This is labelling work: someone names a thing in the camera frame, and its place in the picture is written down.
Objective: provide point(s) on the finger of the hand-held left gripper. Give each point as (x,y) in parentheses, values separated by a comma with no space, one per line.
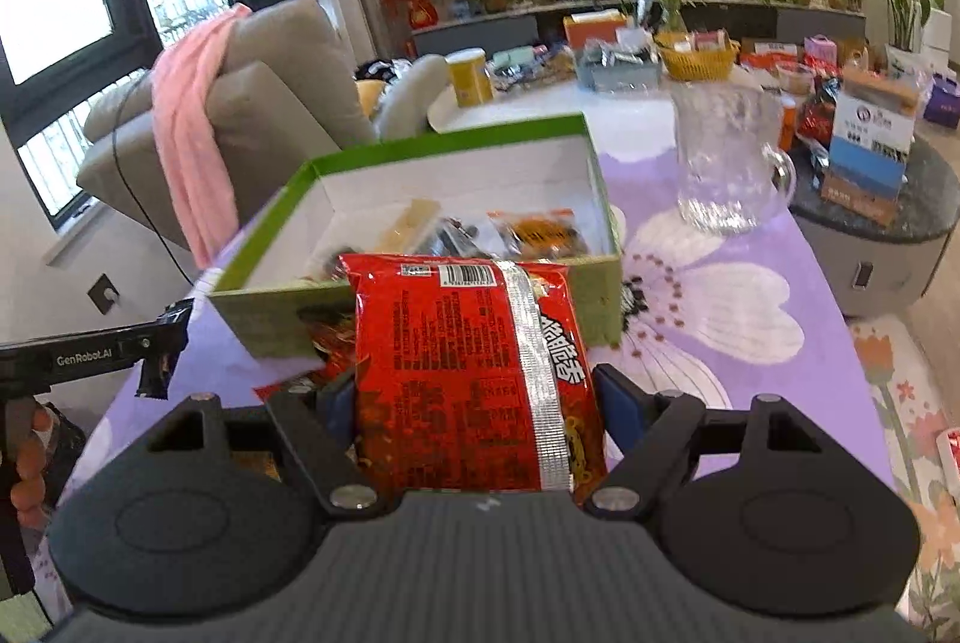
(166,335)

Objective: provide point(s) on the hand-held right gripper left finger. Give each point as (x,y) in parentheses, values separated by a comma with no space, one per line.
(341,403)

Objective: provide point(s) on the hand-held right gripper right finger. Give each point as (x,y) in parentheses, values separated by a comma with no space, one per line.
(619,406)

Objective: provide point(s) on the green cardboard box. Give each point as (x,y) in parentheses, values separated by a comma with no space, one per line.
(270,313)

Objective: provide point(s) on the red silver-seam snack packet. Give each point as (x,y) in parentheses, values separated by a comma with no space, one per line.
(450,373)

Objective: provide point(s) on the person's left hand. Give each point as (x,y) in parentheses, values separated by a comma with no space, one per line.
(31,463)

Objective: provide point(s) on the red patterned snack packet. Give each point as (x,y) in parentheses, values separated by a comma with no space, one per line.
(330,343)

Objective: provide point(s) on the purple floral tablecloth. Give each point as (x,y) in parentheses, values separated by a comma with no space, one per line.
(750,328)

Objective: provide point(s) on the pile of snack packets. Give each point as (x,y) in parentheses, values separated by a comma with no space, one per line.
(525,234)

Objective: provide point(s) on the pink towel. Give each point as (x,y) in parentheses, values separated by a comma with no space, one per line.
(187,125)

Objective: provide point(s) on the clear glass pitcher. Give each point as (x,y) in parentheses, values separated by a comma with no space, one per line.
(720,163)

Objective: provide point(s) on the beige armchair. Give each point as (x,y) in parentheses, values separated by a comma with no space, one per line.
(285,88)

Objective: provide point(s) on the floral rug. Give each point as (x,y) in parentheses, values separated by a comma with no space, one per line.
(915,448)

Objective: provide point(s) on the round grey side table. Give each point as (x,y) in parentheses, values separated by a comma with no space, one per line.
(885,260)

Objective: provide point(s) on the white coffee table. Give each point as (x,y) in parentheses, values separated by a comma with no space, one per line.
(540,103)

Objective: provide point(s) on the grey plastic tray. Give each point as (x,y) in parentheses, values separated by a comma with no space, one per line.
(615,76)

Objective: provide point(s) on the red white small packet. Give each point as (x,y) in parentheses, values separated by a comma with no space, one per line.
(952,455)

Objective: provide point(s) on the yellow canister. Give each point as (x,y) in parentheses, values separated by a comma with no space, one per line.
(469,80)

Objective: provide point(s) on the yellow woven basket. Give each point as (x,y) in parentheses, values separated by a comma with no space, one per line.
(697,65)

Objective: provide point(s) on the red snack bags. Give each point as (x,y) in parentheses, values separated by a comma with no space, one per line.
(817,114)

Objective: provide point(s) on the heap of assorted dark wrappers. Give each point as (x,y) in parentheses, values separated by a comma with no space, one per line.
(540,61)

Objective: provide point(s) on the blue white printed carton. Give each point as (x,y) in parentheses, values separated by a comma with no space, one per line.
(870,140)

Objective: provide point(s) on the clear plastic cup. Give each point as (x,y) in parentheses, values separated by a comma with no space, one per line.
(795,80)

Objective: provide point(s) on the orange tissue box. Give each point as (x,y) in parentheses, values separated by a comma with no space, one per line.
(592,31)

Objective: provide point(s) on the grey television cabinet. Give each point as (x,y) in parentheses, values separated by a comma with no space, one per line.
(487,27)

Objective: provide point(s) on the pink gift box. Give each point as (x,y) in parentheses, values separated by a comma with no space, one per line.
(821,50)

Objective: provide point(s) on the purple gift bag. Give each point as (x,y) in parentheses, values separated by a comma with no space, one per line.
(941,99)

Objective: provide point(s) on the small white cabinet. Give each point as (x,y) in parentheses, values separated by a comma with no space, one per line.
(941,35)

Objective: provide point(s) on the dark wall socket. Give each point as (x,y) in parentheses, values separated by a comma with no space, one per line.
(103,292)

